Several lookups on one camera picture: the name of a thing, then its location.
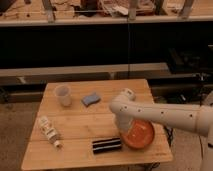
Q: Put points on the clear plastic cup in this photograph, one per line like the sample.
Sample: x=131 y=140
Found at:
x=63 y=95

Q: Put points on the black white striped block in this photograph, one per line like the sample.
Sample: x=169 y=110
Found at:
x=106 y=145

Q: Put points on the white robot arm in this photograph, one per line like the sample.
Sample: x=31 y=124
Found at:
x=192 y=118

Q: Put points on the wooden folding table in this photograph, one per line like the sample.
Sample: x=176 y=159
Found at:
x=79 y=126

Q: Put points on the blue sponge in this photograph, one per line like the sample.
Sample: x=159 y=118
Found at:
x=91 y=99

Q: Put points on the long wooden shelf bench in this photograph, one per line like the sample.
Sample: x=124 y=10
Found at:
x=27 y=76

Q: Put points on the orange ceramic bowl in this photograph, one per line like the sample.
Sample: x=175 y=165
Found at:
x=140 y=134

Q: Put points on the white tube bottle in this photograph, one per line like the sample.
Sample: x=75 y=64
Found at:
x=49 y=131

